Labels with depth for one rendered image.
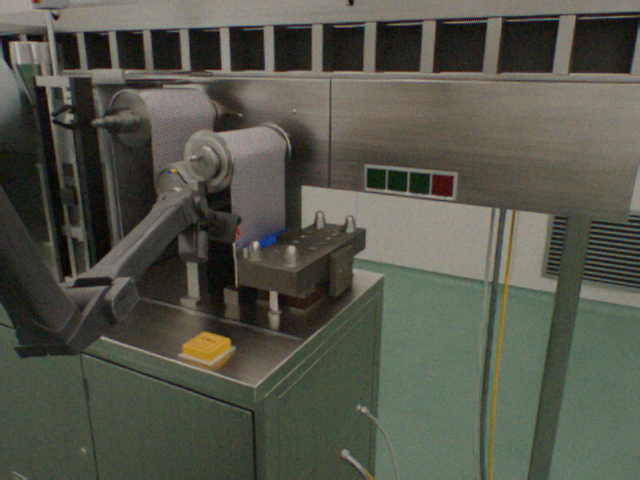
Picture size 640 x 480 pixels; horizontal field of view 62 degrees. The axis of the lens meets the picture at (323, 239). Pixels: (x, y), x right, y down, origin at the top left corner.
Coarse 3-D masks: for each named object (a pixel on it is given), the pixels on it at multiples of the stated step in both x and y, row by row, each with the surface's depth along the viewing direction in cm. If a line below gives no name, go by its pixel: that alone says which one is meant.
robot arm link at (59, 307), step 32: (0, 192) 58; (0, 224) 57; (0, 256) 58; (32, 256) 62; (0, 288) 60; (32, 288) 61; (64, 288) 75; (96, 288) 73; (32, 320) 63; (64, 320) 65; (96, 320) 71; (32, 352) 66; (64, 352) 65
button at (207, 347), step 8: (200, 336) 111; (208, 336) 111; (216, 336) 112; (184, 344) 108; (192, 344) 108; (200, 344) 108; (208, 344) 108; (216, 344) 108; (224, 344) 109; (184, 352) 108; (192, 352) 107; (200, 352) 106; (208, 352) 105; (216, 352) 107; (208, 360) 106
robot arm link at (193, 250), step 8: (200, 200) 107; (200, 208) 107; (200, 216) 111; (192, 224) 111; (184, 232) 110; (192, 232) 110; (200, 232) 112; (184, 240) 110; (192, 240) 110; (200, 240) 112; (184, 248) 110; (192, 248) 109; (200, 248) 111; (184, 256) 110; (192, 256) 110; (200, 256) 111
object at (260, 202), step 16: (272, 176) 140; (240, 192) 129; (256, 192) 135; (272, 192) 142; (240, 208) 130; (256, 208) 136; (272, 208) 143; (240, 224) 131; (256, 224) 137; (272, 224) 144; (240, 240) 132; (256, 240) 138
